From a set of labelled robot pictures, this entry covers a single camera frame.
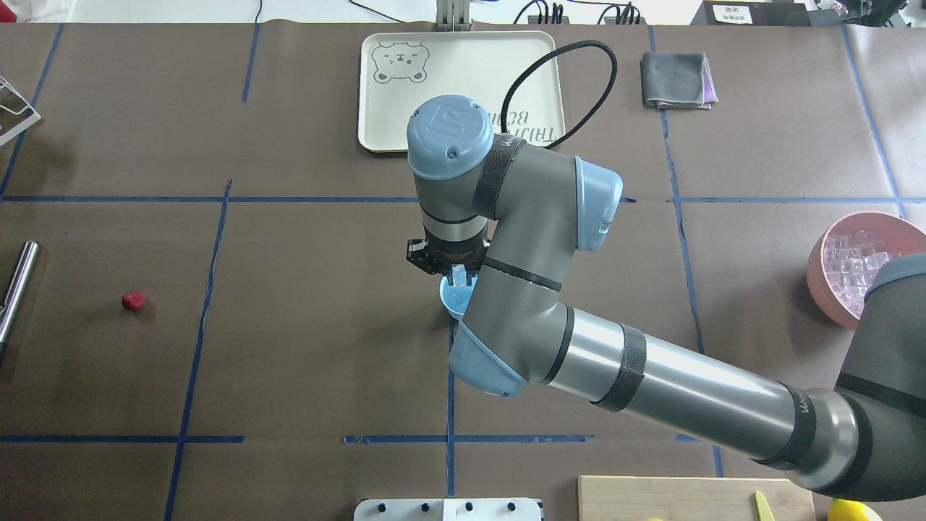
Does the grey folded cloth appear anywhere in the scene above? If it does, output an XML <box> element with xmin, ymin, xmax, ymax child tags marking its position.
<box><xmin>640</xmin><ymin>51</ymin><xmax>720</xmax><ymax>110</ymax></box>

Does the pink bowl of ice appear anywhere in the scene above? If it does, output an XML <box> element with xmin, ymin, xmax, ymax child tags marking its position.
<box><xmin>806</xmin><ymin>211</ymin><xmax>925</xmax><ymax>331</ymax></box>

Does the cream bear serving tray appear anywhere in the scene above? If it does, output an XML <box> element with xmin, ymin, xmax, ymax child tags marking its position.
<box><xmin>358</xmin><ymin>30</ymin><xmax>566</xmax><ymax>153</ymax></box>

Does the red strawberry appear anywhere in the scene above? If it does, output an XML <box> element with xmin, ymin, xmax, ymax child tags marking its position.
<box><xmin>120</xmin><ymin>291</ymin><xmax>148</xmax><ymax>313</ymax></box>

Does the yellow lemon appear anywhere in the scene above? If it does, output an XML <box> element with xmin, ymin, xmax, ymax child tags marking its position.
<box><xmin>826</xmin><ymin>499</ymin><xmax>883</xmax><ymax>521</ymax></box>

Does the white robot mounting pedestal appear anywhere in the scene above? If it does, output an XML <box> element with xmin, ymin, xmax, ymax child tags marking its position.
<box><xmin>353</xmin><ymin>497</ymin><xmax>545</xmax><ymax>520</ymax></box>

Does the light blue plastic cup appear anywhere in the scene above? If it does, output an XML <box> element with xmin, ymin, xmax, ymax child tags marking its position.
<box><xmin>438</xmin><ymin>276</ymin><xmax>477</xmax><ymax>321</ymax></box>

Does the yellow plastic knife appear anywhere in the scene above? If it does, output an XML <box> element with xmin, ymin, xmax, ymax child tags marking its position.
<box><xmin>753</xmin><ymin>491</ymin><xmax>776</xmax><ymax>521</ymax></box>

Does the wooden cutting board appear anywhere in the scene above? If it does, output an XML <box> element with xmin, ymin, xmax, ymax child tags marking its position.
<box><xmin>577</xmin><ymin>475</ymin><xmax>816</xmax><ymax>520</ymax></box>

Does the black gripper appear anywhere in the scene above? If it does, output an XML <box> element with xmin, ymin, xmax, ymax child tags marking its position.
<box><xmin>406</xmin><ymin>240</ymin><xmax>487</xmax><ymax>288</ymax></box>

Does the steel muddler with black tip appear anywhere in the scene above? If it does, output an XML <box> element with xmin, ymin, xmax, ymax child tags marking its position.
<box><xmin>1</xmin><ymin>240</ymin><xmax>41</xmax><ymax>359</ymax></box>

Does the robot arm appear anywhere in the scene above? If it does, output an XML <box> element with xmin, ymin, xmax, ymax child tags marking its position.
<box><xmin>407</xmin><ymin>95</ymin><xmax>925</xmax><ymax>501</ymax></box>

